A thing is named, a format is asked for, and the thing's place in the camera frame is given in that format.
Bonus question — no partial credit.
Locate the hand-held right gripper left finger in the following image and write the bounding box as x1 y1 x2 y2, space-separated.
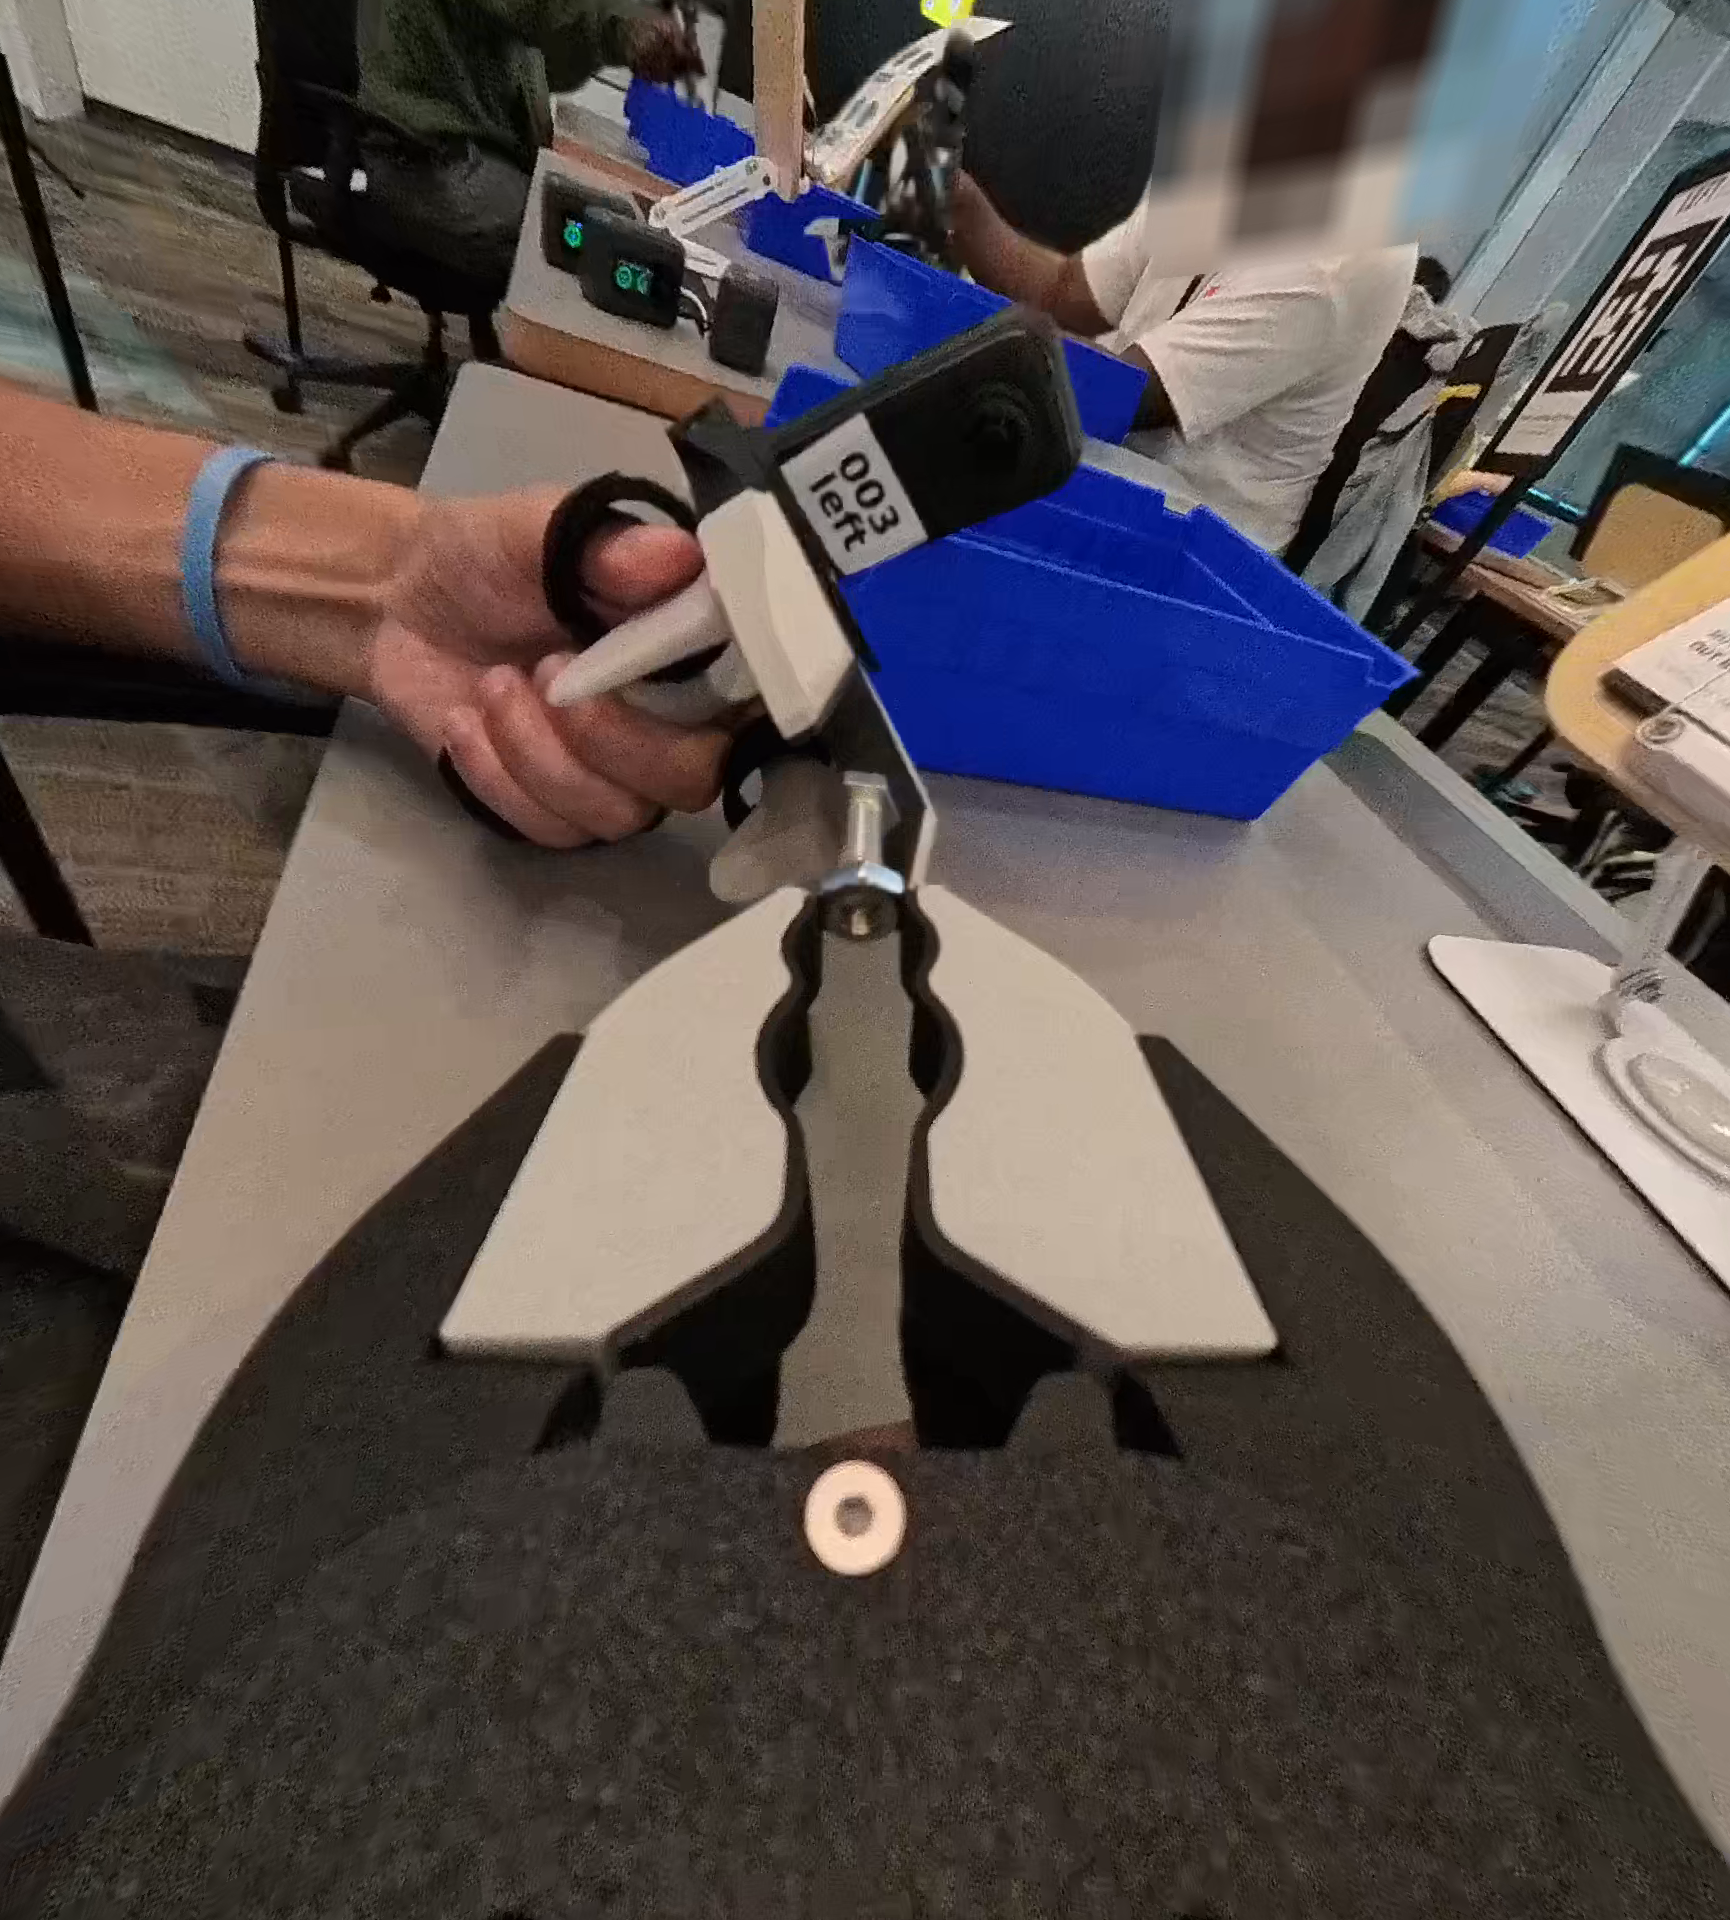
435 888 826 1450

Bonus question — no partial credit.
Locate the black jacket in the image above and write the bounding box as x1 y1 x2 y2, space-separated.
1281 322 1519 580

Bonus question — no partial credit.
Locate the person's left hand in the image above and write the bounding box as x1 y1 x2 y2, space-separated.
370 483 735 850

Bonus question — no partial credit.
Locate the wooden white document stand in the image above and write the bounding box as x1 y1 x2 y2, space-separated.
1425 477 1730 1378

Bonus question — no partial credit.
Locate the black box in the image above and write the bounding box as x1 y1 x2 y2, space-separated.
706 271 784 379

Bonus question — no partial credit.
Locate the blue wristband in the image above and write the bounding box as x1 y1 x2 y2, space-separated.
177 445 277 691

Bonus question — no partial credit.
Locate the black charger with green lights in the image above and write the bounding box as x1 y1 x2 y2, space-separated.
537 168 642 277
575 211 690 328

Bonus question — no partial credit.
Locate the silver hex bolt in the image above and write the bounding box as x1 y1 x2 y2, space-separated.
811 862 904 944

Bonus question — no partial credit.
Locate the blue plastic bin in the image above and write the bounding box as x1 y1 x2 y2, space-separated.
742 183 886 283
1432 486 1552 561
765 366 1419 824
624 79 758 193
833 237 1151 445

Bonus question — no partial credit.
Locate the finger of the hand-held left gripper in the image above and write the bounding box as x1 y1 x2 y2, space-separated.
546 493 882 740
709 661 946 907

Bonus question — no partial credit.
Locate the grey desk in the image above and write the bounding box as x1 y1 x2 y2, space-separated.
0 361 1730 1909

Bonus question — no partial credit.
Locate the small wooden document stand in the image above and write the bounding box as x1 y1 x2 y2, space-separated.
1565 446 1730 590
804 14 1012 178
644 0 811 238

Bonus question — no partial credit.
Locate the dark trouser leg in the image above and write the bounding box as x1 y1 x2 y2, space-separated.
0 892 256 1879

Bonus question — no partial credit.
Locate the denim jacket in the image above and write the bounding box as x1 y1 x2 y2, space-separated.
1306 263 1482 621

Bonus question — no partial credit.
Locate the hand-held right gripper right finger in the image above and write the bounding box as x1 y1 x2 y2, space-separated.
894 884 1281 1450

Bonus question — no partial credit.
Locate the person's left forearm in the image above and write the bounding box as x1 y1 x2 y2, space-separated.
0 337 423 709

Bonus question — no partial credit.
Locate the black office chair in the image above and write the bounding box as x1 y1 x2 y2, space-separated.
246 0 509 471

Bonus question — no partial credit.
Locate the black framed marker poster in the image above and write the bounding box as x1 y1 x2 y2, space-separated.
1472 104 1730 486

